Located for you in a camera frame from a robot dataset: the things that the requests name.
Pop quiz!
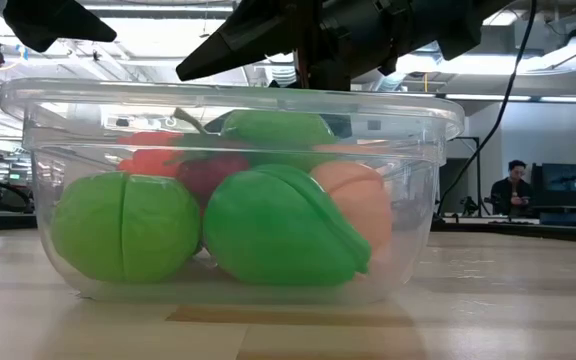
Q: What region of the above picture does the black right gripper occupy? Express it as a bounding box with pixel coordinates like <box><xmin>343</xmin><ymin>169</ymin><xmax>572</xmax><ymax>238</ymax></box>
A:
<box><xmin>175</xmin><ymin>0</ymin><xmax>422</xmax><ymax>93</ymax></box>

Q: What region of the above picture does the clear plastic tupperware container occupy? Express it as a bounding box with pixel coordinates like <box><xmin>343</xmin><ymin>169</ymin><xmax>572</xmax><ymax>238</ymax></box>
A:
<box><xmin>0</xmin><ymin>77</ymin><xmax>467</xmax><ymax>307</ymax></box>

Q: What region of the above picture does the green oval toy fruit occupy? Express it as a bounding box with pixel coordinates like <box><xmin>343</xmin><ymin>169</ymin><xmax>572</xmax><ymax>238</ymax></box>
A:
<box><xmin>220</xmin><ymin>108</ymin><xmax>340</xmax><ymax>174</ymax></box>

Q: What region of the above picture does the red toy strawberry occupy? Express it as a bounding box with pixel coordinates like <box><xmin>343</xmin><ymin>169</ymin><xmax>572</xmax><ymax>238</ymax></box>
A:
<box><xmin>171</xmin><ymin>106</ymin><xmax>253</xmax><ymax>207</ymax></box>

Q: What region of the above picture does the bright green toy fruit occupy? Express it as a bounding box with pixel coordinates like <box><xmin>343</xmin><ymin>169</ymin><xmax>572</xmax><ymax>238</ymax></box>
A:
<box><xmin>201</xmin><ymin>163</ymin><xmax>374</xmax><ymax>288</ymax></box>

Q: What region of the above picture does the peach coloured toy peach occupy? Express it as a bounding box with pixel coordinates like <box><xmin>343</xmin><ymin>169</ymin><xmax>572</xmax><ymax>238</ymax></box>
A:
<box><xmin>309</xmin><ymin>159</ymin><xmax>394</xmax><ymax>254</ymax></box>

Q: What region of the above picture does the light green round toy fruit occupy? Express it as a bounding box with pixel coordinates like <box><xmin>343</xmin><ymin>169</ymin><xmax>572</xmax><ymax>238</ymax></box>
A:
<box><xmin>49</xmin><ymin>170</ymin><xmax>202</xmax><ymax>285</ymax></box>

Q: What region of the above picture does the person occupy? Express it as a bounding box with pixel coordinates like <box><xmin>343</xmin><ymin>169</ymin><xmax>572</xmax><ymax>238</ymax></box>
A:
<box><xmin>489</xmin><ymin>159</ymin><xmax>535</xmax><ymax>217</ymax></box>

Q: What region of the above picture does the dark computer workstation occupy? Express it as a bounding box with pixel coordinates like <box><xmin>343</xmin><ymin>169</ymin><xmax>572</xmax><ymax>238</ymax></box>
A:
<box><xmin>531</xmin><ymin>162</ymin><xmax>576</xmax><ymax>227</ymax></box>

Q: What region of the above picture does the silver ceiling air duct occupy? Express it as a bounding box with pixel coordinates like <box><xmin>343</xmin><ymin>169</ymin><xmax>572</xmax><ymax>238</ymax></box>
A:
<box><xmin>267</xmin><ymin>52</ymin><xmax>302</xmax><ymax>87</ymax></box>

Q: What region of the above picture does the black metal frame stand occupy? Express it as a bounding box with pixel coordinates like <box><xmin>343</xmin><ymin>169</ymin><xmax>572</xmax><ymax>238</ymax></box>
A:
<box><xmin>437</xmin><ymin>133</ymin><xmax>483</xmax><ymax>217</ymax></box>

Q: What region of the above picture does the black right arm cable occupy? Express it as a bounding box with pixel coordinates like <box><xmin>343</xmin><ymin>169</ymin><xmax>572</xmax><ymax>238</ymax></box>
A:
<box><xmin>436</xmin><ymin>0</ymin><xmax>539</xmax><ymax>214</ymax></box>

